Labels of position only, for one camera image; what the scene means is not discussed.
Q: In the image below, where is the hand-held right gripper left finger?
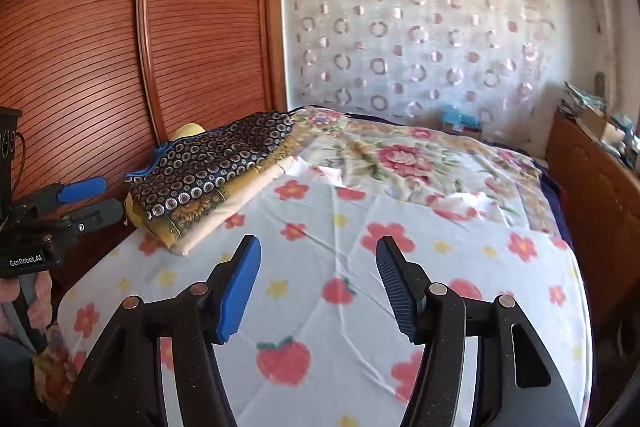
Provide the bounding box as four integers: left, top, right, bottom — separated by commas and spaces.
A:
75, 234, 263, 427

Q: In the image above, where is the dark blue patterned shirt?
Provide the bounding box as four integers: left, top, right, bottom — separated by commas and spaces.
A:
124, 111, 296, 223

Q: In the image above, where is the low wooden cabinet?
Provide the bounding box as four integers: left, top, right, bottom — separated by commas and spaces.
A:
545, 112, 640, 343

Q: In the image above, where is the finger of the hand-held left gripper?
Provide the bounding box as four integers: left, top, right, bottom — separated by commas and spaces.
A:
42, 198, 124, 248
15, 177, 108, 220

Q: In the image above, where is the brown slatted wooden wardrobe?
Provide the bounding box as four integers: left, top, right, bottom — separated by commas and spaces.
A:
0, 0, 288, 298

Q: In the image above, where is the sheer circle-print curtain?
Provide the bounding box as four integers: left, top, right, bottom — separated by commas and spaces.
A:
280, 0, 561, 128

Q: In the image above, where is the white bundled window curtain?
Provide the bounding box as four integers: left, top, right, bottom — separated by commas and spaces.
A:
575, 0, 621, 108

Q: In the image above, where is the person's floral clothing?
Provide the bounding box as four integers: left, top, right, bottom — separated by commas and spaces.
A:
30, 324, 78, 415

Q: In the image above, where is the person's left hand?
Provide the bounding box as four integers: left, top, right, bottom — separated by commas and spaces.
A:
0, 269, 53, 348

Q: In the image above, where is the teal tissue box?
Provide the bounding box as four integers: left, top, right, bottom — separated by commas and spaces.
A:
440, 105, 483, 132

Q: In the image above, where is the cardboard box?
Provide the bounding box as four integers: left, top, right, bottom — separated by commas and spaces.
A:
580, 107, 626, 142

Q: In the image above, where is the white flower-print sheet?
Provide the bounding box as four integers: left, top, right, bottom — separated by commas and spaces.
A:
57, 157, 593, 427

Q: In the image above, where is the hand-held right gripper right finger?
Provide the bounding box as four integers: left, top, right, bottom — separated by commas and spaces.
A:
375, 234, 581, 427

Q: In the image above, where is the stack of papers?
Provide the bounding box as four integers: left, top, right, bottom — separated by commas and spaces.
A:
562, 81, 608, 115

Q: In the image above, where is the yellow beige folded blanket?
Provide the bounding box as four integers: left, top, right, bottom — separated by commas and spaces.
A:
145, 127, 321, 255

